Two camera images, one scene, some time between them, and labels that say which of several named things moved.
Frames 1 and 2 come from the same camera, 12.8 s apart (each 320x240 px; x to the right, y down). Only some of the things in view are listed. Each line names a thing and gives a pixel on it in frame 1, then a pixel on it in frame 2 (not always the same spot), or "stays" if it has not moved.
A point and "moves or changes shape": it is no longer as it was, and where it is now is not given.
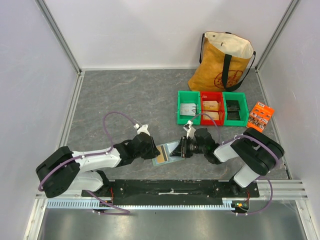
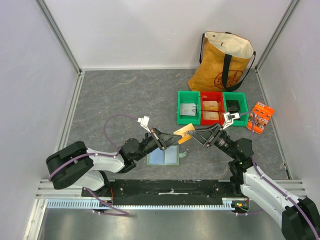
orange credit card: x=160 y=158 moves or changes shape
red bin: x=212 y=108 stays
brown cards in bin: x=210 y=106 stays
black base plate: x=171 y=189 stays
